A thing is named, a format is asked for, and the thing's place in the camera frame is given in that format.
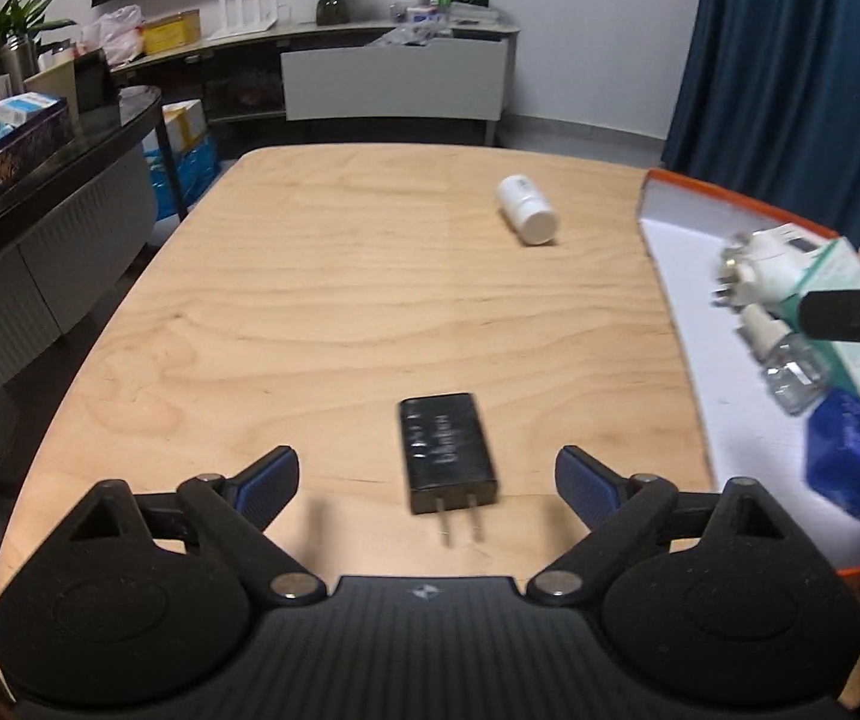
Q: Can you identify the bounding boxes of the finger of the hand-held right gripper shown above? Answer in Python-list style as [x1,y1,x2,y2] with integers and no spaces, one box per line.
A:
[799,281,860,350]

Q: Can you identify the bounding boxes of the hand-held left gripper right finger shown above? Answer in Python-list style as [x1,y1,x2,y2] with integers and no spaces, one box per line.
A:
[524,445,802,607]

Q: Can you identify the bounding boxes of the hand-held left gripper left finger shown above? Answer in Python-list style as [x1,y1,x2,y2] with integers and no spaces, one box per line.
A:
[62,445,328,607]

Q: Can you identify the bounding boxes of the green white bandage box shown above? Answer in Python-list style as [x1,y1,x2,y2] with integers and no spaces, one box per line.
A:
[781,237,860,403]

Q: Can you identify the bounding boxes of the clear refill bottle white cap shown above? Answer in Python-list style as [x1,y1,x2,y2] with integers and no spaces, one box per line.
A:
[735,304,833,416]

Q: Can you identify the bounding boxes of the white plug-in heater with bottle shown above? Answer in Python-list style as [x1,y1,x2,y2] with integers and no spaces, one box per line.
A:
[711,227,825,311]

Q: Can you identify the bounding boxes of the blue rectangular box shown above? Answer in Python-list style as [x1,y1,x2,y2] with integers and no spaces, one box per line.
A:
[805,387,860,534]

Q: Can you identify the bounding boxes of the black wall charger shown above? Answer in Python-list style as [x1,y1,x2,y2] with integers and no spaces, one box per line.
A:
[398,392,503,547]

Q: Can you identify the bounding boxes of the orange white cardboard box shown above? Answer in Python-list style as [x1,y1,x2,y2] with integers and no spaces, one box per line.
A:
[636,169,860,583]

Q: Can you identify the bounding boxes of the dark blue curtain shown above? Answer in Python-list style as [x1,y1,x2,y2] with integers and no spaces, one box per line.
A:
[661,0,860,257]

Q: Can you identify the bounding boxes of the white pill bottle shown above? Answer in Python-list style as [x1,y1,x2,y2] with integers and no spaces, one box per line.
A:
[495,174,561,247]

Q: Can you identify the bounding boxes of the blue cartons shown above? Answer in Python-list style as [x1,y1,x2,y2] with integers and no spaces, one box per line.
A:
[146,136,222,219]

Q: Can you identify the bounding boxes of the black top curved desk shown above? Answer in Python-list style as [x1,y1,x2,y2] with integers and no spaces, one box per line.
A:
[0,85,166,415]

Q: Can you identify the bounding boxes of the black metal pole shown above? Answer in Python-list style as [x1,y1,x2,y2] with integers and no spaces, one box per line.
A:
[153,113,190,221]

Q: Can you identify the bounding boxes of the yellow white carton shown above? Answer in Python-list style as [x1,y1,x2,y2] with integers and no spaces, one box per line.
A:
[161,99,211,154]

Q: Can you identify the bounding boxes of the long grey media console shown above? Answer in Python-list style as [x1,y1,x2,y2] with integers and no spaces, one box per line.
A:
[110,13,522,145]

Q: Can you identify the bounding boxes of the black rectangular box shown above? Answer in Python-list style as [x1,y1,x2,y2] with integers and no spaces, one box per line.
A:
[73,48,121,114]

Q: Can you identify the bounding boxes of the beige cardboard box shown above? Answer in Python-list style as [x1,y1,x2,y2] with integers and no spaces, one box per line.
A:
[23,60,79,118]

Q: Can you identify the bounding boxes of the yellow box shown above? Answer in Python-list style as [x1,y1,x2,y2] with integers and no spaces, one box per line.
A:
[142,9,202,56]

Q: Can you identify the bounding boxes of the white router with antennas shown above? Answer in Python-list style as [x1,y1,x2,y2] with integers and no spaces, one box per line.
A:
[208,0,289,41]

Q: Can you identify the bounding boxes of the white red plastic bag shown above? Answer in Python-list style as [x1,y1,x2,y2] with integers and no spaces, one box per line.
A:
[80,4,148,67]

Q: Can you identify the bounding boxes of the clutter of small packages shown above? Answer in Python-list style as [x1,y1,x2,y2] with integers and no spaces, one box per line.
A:
[370,3,510,47]

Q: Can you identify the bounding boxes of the leafy green potted plant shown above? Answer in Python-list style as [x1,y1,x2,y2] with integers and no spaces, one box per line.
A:
[0,0,76,81]

